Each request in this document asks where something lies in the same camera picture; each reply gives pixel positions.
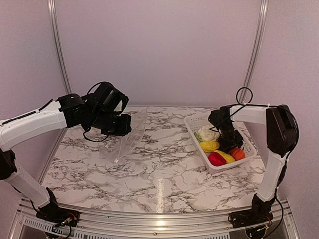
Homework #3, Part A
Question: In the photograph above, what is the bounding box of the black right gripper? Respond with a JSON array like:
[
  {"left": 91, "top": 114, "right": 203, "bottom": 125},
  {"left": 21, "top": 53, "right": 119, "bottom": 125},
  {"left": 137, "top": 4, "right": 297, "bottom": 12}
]
[{"left": 219, "top": 122, "right": 244, "bottom": 153}]

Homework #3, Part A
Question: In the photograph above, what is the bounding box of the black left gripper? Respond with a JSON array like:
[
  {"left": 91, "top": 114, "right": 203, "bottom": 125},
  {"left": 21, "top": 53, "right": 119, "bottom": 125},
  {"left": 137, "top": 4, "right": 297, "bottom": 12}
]
[{"left": 89, "top": 109, "right": 131, "bottom": 136}]

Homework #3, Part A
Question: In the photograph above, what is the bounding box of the orange toy pumpkin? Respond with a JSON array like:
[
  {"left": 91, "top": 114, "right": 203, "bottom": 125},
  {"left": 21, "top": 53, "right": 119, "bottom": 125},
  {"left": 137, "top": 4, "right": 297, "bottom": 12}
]
[{"left": 231, "top": 148, "right": 246, "bottom": 161}]

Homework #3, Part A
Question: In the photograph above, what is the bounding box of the red toy bell pepper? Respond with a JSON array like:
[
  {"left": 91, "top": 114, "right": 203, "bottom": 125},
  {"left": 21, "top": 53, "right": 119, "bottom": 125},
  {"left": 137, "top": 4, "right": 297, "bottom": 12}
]
[{"left": 208, "top": 152, "right": 227, "bottom": 167}]

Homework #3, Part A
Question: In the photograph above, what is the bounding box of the clear zip top bag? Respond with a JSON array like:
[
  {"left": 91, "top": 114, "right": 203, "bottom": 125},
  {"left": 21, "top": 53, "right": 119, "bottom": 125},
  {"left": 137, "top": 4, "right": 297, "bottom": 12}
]
[{"left": 99, "top": 107, "right": 148, "bottom": 163}]

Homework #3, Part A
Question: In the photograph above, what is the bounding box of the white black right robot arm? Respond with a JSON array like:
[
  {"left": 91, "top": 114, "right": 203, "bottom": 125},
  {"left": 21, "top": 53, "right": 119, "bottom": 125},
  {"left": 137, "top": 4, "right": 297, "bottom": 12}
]
[{"left": 208, "top": 104, "right": 299, "bottom": 228}]

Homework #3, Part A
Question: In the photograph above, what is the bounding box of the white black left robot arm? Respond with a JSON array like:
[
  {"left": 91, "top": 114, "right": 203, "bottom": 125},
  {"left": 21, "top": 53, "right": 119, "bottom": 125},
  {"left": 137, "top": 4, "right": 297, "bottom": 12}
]
[{"left": 0, "top": 81, "right": 131, "bottom": 227}]

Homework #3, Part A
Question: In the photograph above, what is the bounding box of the white toy cauliflower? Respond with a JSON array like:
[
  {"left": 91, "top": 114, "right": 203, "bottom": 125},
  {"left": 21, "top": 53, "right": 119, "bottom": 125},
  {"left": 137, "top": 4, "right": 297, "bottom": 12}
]
[{"left": 198, "top": 125, "right": 220, "bottom": 142}]

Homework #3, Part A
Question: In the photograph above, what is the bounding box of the white plastic mesh basket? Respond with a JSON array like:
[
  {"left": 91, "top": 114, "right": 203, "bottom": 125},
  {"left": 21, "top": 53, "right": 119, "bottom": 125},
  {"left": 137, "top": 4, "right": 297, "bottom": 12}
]
[{"left": 183, "top": 111, "right": 257, "bottom": 174}]

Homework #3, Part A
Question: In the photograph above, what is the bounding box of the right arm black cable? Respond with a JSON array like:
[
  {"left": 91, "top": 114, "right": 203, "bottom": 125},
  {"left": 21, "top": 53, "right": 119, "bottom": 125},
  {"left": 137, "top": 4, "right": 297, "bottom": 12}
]
[{"left": 210, "top": 87, "right": 269, "bottom": 131}]

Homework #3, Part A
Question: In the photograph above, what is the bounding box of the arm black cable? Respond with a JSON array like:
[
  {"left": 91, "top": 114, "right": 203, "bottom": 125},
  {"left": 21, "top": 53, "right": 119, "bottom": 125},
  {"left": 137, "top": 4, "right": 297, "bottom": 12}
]
[
  {"left": 210, "top": 87, "right": 269, "bottom": 131},
  {"left": 83, "top": 82, "right": 110, "bottom": 142}
]

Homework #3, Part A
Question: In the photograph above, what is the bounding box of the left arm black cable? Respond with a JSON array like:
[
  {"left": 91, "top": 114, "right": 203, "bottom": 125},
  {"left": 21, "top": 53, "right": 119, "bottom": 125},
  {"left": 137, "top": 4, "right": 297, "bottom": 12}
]
[{"left": 83, "top": 82, "right": 110, "bottom": 142}]

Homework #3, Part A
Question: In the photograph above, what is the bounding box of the aluminium front rail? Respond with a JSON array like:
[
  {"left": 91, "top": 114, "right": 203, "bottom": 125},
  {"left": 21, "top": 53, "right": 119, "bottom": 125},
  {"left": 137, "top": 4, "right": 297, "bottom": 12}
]
[{"left": 9, "top": 196, "right": 300, "bottom": 239}]

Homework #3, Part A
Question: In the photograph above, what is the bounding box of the left aluminium frame post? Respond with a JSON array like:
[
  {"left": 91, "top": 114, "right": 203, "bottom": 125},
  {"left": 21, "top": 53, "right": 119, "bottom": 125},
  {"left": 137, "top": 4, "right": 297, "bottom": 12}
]
[{"left": 47, "top": 0, "right": 72, "bottom": 94}]

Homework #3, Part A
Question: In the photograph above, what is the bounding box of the aluminium frame post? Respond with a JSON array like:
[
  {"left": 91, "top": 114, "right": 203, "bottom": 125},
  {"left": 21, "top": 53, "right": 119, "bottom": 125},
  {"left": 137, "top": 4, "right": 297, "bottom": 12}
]
[
  {"left": 47, "top": 0, "right": 72, "bottom": 94},
  {"left": 243, "top": 0, "right": 269, "bottom": 105}
]

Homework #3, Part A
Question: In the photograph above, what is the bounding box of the right aluminium frame post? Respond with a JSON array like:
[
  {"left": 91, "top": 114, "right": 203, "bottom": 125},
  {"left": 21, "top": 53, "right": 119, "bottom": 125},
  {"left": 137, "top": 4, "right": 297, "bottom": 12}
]
[{"left": 243, "top": 0, "right": 269, "bottom": 105}]

